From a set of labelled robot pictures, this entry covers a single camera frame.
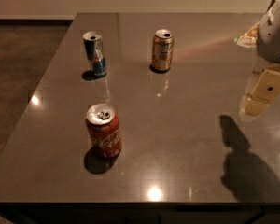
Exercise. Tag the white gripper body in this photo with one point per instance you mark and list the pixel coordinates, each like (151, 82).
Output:
(272, 39)

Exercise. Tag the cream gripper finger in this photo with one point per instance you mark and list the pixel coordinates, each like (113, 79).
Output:
(263, 88)
(249, 38)

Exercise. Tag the blue silver redbull can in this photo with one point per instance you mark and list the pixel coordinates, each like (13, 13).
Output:
(93, 44)

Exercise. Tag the gold drink can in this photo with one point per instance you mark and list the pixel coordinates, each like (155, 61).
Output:
(162, 50)

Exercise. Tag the red coca-cola can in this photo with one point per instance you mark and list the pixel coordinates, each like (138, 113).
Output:
(102, 122)

